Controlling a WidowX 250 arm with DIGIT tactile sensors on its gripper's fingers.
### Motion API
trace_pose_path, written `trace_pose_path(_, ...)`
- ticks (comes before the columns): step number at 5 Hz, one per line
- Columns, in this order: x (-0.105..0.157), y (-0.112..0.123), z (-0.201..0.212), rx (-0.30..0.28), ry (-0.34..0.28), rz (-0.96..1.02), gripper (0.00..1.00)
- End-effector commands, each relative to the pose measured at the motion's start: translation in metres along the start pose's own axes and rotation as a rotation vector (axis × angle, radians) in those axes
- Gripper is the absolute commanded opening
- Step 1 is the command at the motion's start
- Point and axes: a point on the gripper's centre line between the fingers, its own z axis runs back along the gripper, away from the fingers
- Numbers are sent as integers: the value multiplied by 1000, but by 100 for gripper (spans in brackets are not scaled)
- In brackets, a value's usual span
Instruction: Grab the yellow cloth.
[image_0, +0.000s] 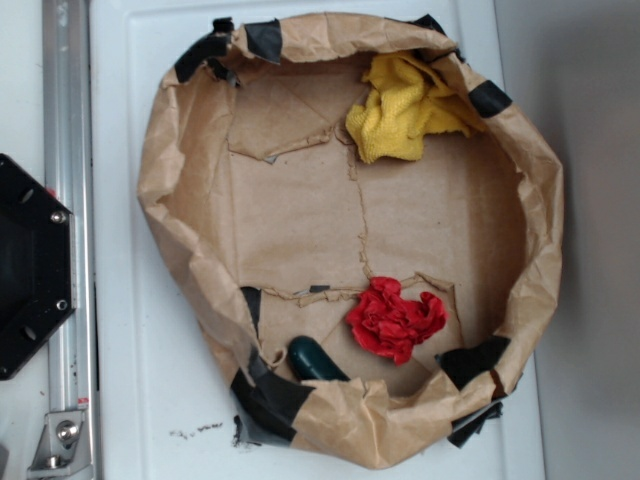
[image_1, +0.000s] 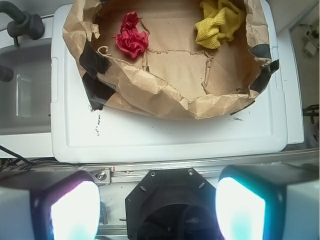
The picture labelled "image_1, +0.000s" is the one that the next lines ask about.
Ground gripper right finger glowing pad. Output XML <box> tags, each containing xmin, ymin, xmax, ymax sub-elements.
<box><xmin>215</xmin><ymin>163</ymin><xmax>320</xmax><ymax>240</ymax></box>

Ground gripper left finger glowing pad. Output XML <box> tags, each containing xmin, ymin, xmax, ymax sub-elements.
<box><xmin>0</xmin><ymin>170</ymin><xmax>101</xmax><ymax>240</ymax></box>

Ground yellow cloth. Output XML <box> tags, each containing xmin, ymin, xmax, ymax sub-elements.
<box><xmin>194</xmin><ymin>0</ymin><xmax>246</xmax><ymax>50</ymax></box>

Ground red crumpled cloth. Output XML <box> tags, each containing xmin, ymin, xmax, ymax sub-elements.
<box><xmin>112</xmin><ymin>11</ymin><xmax>149</xmax><ymax>59</ymax></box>

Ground white plastic bin lid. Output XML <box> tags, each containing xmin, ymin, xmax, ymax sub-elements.
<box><xmin>51</xmin><ymin>5</ymin><xmax>288</xmax><ymax>163</ymax></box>

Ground white toy sink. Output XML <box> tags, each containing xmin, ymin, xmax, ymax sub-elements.
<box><xmin>0</xmin><ymin>17</ymin><xmax>53</xmax><ymax>158</ymax></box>

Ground brown paper bag tray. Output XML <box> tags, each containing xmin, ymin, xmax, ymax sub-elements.
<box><xmin>62</xmin><ymin>0</ymin><xmax>279</xmax><ymax>120</ymax></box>

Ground black cables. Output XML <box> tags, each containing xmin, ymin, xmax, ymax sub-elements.
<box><xmin>0</xmin><ymin>144</ymin><xmax>73</xmax><ymax>173</ymax></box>

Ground aluminium frame rail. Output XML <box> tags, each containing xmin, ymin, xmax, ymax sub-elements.
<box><xmin>0</xmin><ymin>148</ymin><xmax>320</xmax><ymax>185</ymax></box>

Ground black octagonal mount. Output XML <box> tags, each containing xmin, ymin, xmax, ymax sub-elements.
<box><xmin>125</xmin><ymin>168</ymin><xmax>224</xmax><ymax>240</ymax></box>

